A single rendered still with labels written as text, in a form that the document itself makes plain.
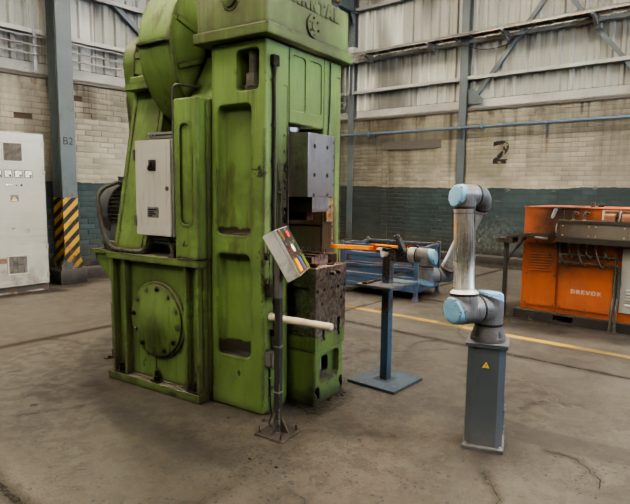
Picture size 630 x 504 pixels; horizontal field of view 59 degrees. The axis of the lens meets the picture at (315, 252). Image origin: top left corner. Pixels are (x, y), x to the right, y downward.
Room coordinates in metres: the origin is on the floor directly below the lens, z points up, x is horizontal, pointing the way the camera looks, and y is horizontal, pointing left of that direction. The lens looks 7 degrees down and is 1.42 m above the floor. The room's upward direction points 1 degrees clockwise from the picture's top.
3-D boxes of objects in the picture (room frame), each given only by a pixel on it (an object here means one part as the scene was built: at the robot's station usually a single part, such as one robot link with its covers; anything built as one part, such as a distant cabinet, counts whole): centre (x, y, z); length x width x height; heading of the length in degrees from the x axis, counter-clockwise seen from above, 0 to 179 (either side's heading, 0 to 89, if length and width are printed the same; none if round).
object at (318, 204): (3.70, 0.14, 1.32); 0.42 x 0.20 x 0.10; 57
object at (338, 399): (3.56, -0.07, 0.01); 0.58 x 0.39 x 0.01; 147
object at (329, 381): (3.76, 0.12, 0.23); 0.55 x 0.37 x 0.47; 57
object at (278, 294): (3.08, 0.20, 0.54); 0.04 x 0.04 x 1.08; 57
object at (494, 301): (2.97, -0.95, 0.79); 0.17 x 0.15 x 0.18; 115
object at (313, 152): (3.74, 0.12, 1.56); 0.42 x 0.39 x 0.40; 57
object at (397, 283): (3.98, -0.53, 0.74); 0.40 x 0.30 x 0.02; 140
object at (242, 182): (3.54, 0.43, 1.15); 0.44 x 0.26 x 2.30; 57
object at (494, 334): (2.98, -0.96, 0.65); 0.19 x 0.19 x 0.10
